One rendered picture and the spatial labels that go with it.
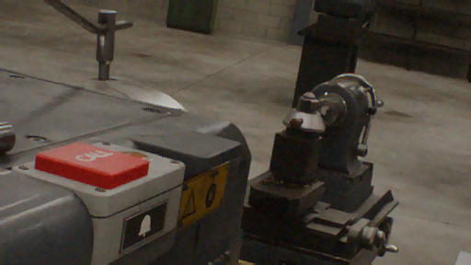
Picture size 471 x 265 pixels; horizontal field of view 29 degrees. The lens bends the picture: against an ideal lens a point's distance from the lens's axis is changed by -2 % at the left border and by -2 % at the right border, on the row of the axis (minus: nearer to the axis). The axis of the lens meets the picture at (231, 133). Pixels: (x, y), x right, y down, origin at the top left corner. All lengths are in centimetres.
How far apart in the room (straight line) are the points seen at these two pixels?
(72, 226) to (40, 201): 3
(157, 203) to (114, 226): 6
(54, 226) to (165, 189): 14
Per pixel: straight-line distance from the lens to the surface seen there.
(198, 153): 76
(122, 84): 114
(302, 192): 165
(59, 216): 58
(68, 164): 62
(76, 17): 103
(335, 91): 221
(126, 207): 63
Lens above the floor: 142
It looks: 11 degrees down
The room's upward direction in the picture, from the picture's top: 10 degrees clockwise
